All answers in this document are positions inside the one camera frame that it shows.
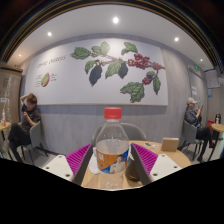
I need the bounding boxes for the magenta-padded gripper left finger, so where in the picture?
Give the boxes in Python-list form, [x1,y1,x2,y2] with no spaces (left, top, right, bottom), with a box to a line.
[41,143,95,187]

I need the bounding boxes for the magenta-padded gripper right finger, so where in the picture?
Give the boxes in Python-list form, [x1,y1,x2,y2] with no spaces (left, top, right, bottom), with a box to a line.
[130,142,184,186]

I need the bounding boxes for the clear red-capped drink bottle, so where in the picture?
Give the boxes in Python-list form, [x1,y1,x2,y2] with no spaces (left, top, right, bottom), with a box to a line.
[94,107,130,190]

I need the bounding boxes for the small cardboard box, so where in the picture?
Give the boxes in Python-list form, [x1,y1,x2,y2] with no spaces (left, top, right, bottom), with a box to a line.
[160,136,180,153]

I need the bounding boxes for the person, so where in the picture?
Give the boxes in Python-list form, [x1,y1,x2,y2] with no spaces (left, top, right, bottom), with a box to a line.
[7,92,43,163]
[183,96,215,163]

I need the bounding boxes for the red bin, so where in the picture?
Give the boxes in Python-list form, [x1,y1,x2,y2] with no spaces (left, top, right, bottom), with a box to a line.
[207,119,215,134]

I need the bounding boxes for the round wooden side table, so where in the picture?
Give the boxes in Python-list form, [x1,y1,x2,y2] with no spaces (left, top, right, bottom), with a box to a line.
[0,121,13,143]
[209,122,224,162]

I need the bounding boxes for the large leaf and berry mural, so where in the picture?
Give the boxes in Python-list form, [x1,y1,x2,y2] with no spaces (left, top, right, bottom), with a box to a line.
[24,37,169,107]

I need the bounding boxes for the dark flask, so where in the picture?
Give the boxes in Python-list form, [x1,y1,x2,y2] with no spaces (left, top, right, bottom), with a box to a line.
[214,112,222,125]

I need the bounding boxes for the small clear bottle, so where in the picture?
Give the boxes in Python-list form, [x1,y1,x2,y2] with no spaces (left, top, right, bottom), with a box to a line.
[1,108,7,127]

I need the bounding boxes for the round ceiling lights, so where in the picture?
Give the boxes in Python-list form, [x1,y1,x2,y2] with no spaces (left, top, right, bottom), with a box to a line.
[17,15,205,64]

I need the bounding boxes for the white wall notice board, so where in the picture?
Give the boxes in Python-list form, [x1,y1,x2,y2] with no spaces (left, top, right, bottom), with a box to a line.
[203,68,222,90]

